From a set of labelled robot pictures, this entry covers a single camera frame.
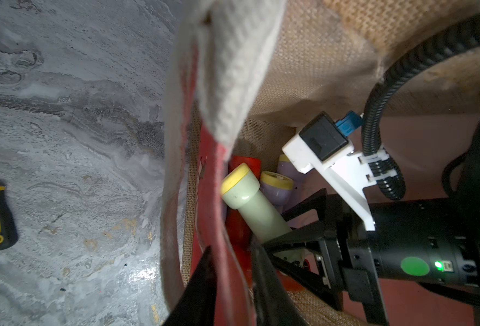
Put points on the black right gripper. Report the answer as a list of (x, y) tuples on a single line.
[(427, 242)]

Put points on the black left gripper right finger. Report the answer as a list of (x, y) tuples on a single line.
[(272, 303)]

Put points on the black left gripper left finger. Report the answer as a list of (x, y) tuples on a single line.
[(198, 302)]

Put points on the purple flashlight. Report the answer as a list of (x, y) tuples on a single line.
[(287, 169), (276, 188)]

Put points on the pale green flashlight front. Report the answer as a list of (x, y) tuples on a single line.
[(240, 190)]

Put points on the jute and red tote bag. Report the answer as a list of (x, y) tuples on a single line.
[(221, 56)]

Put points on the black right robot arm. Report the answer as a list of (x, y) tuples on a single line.
[(330, 54)]

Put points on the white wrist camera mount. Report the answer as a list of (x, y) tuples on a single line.
[(320, 145)]

